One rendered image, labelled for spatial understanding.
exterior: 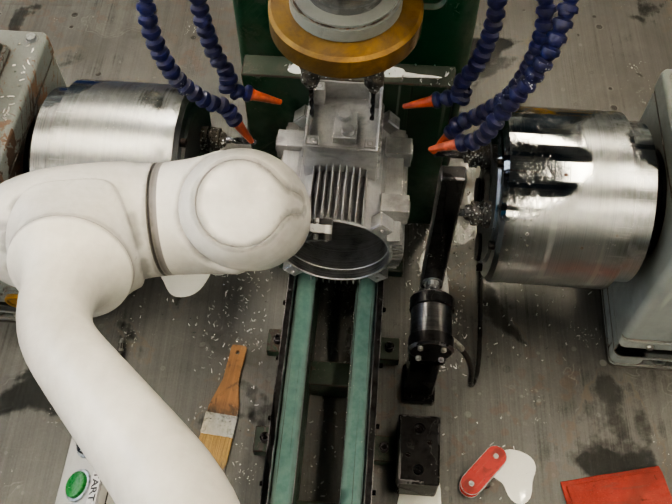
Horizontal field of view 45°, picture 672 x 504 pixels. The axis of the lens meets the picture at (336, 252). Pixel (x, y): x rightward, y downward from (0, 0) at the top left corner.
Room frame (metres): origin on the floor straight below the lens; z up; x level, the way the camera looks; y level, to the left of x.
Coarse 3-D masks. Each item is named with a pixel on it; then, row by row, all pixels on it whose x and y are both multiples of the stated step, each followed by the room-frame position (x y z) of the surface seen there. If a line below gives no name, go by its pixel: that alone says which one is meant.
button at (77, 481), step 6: (72, 474) 0.27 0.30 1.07; (78, 474) 0.26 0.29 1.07; (84, 474) 0.26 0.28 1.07; (72, 480) 0.26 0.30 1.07; (78, 480) 0.26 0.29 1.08; (84, 480) 0.26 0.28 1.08; (66, 486) 0.25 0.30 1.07; (72, 486) 0.25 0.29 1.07; (78, 486) 0.25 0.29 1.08; (84, 486) 0.25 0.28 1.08; (66, 492) 0.25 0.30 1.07; (72, 492) 0.24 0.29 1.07; (78, 492) 0.24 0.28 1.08; (72, 498) 0.24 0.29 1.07
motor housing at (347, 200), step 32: (288, 128) 0.78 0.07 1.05; (288, 160) 0.71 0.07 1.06; (384, 160) 0.71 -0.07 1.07; (320, 192) 0.64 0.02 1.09; (352, 192) 0.64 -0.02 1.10; (384, 192) 0.66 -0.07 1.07; (352, 224) 0.59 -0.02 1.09; (320, 256) 0.63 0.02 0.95; (352, 256) 0.63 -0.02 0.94; (384, 256) 0.60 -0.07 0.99
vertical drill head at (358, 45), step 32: (288, 0) 0.74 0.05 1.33; (320, 0) 0.70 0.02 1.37; (352, 0) 0.69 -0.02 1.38; (384, 0) 0.71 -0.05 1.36; (416, 0) 0.74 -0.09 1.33; (288, 32) 0.68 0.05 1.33; (320, 32) 0.67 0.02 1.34; (352, 32) 0.67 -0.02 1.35; (384, 32) 0.68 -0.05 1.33; (416, 32) 0.69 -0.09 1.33; (320, 64) 0.65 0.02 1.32; (352, 64) 0.64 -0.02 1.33; (384, 64) 0.65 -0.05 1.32
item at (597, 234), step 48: (528, 144) 0.66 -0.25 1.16; (576, 144) 0.66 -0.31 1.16; (624, 144) 0.66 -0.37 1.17; (480, 192) 0.71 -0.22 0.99; (528, 192) 0.60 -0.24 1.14; (576, 192) 0.60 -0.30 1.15; (624, 192) 0.60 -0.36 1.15; (480, 240) 0.62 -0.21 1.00; (528, 240) 0.56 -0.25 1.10; (576, 240) 0.56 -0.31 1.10; (624, 240) 0.56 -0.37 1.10
